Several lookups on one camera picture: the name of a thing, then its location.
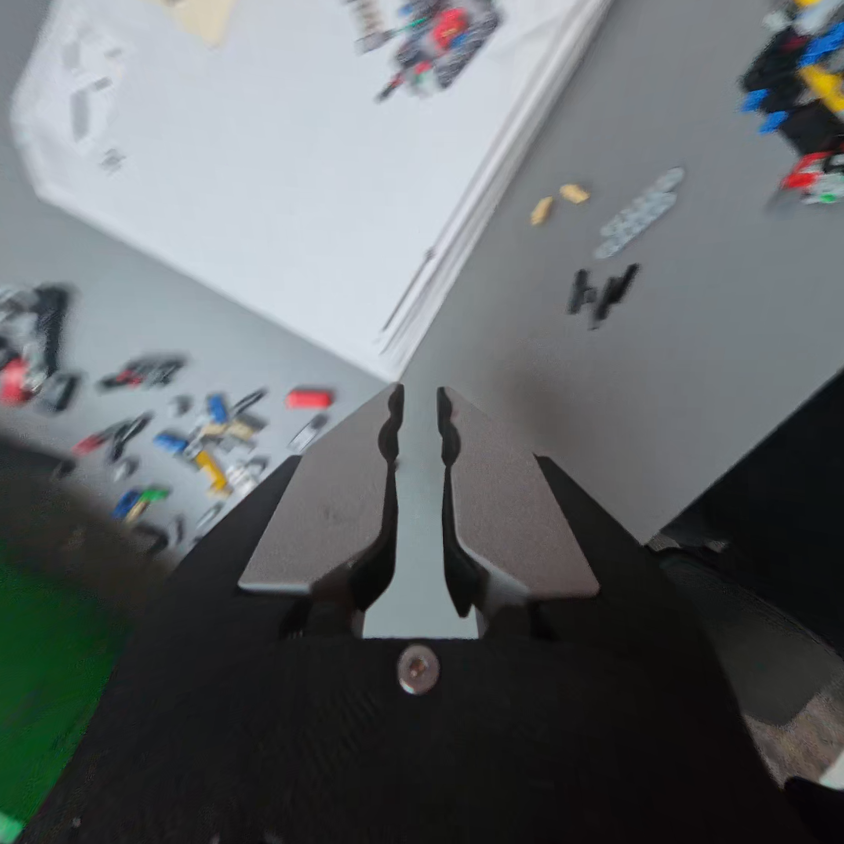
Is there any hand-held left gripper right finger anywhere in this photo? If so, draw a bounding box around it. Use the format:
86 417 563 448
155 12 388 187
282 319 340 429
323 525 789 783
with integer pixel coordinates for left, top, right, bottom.
437 386 601 621

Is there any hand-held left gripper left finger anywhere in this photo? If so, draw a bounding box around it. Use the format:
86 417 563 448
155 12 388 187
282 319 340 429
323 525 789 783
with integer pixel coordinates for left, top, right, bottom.
237 382 404 614

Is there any pile of lego pieces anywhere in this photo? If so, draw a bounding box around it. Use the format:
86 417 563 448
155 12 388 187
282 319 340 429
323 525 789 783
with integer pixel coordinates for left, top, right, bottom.
0 284 337 561

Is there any lego instruction booklet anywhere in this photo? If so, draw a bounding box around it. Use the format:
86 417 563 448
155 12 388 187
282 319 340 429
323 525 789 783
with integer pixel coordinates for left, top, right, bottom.
10 0 617 383

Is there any lego chassis assembly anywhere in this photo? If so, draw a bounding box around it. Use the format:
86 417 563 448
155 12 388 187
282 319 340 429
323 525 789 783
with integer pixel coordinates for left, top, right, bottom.
738 0 844 207

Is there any green plastic bin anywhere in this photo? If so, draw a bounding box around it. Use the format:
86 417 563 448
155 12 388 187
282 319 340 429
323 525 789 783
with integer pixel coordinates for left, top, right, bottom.
0 527 133 840

